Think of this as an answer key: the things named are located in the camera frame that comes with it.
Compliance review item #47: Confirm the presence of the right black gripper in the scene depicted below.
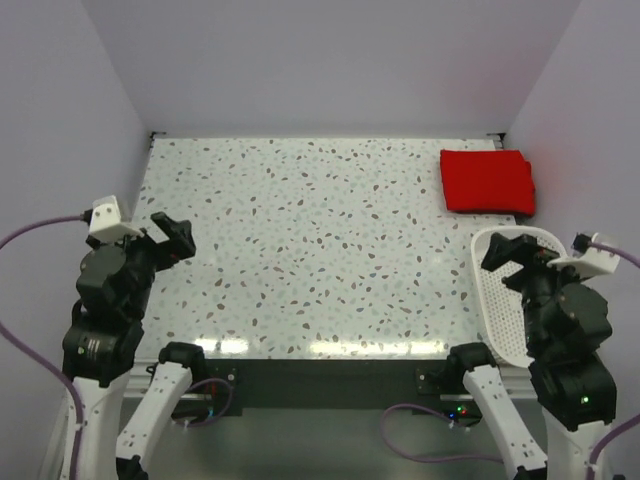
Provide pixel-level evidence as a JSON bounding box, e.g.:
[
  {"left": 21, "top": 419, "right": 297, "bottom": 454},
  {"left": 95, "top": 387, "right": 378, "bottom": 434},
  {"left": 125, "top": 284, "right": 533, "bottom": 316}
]
[{"left": 481, "top": 229, "right": 591, "bottom": 348}]

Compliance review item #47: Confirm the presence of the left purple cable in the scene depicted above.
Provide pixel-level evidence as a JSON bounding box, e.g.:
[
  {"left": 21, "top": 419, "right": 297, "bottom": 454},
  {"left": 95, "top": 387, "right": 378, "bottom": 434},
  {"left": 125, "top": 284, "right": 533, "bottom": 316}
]
[{"left": 0, "top": 214, "right": 94, "bottom": 480}]

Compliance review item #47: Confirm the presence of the bright red t shirt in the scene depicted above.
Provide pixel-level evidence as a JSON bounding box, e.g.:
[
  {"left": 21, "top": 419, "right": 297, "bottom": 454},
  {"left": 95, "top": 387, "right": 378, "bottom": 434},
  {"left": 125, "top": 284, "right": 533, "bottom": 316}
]
[{"left": 440, "top": 150, "right": 536, "bottom": 217}]

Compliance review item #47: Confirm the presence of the purple cable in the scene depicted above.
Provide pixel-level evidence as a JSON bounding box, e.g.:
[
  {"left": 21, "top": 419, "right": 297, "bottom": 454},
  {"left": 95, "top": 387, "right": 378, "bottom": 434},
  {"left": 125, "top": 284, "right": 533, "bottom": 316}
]
[
  {"left": 0, "top": 214, "right": 94, "bottom": 480},
  {"left": 572, "top": 234, "right": 640, "bottom": 471}
]

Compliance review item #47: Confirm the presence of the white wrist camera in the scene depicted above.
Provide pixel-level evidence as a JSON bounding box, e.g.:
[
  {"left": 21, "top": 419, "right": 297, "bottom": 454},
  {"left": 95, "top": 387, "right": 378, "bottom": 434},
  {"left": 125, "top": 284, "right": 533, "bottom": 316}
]
[
  {"left": 547, "top": 232, "right": 620, "bottom": 280},
  {"left": 89, "top": 195, "right": 143, "bottom": 244}
]

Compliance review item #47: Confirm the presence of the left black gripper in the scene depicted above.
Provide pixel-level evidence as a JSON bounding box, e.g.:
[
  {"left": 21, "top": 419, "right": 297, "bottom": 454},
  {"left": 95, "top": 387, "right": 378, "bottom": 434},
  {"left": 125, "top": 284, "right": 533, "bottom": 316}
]
[{"left": 107, "top": 209, "right": 196, "bottom": 316}]

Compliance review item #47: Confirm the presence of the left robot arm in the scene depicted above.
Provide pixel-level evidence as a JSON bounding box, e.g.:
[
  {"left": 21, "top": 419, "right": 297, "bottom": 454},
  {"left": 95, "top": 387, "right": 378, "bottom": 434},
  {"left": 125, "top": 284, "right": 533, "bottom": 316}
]
[{"left": 60, "top": 209, "right": 207, "bottom": 479}]

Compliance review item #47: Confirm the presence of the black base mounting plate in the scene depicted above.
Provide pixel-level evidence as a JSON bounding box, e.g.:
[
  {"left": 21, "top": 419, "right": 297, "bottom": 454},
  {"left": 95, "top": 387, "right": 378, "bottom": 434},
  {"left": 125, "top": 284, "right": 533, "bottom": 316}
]
[{"left": 172, "top": 359, "right": 482, "bottom": 427}]

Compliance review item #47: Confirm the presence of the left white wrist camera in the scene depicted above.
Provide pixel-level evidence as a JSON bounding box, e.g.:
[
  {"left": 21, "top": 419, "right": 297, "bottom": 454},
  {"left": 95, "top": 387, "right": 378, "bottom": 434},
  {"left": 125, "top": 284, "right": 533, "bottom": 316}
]
[{"left": 89, "top": 195, "right": 143, "bottom": 244}]

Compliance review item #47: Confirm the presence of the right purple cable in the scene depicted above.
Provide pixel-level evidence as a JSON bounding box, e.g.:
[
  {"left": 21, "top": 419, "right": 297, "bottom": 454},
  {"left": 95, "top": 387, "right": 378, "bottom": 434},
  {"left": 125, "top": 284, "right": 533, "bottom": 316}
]
[{"left": 572, "top": 234, "right": 640, "bottom": 471}]

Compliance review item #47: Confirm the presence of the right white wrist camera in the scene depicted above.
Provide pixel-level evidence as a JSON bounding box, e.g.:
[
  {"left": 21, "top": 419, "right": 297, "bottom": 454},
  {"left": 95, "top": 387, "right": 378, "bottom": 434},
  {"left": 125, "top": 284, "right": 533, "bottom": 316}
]
[{"left": 547, "top": 232, "right": 620, "bottom": 280}]

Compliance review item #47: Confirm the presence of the white perforated plastic basket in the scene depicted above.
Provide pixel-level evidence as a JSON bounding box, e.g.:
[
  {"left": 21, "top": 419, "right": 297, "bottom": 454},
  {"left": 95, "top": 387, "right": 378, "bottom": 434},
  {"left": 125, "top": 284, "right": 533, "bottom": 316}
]
[{"left": 470, "top": 225, "right": 566, "bottom": 369}]

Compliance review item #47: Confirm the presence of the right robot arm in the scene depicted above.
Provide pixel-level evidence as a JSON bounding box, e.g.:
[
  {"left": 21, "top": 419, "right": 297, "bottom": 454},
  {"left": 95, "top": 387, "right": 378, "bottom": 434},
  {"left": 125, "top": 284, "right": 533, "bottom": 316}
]
[{"left": 445, "top": 232, "right": 619, "bottom": 479}]

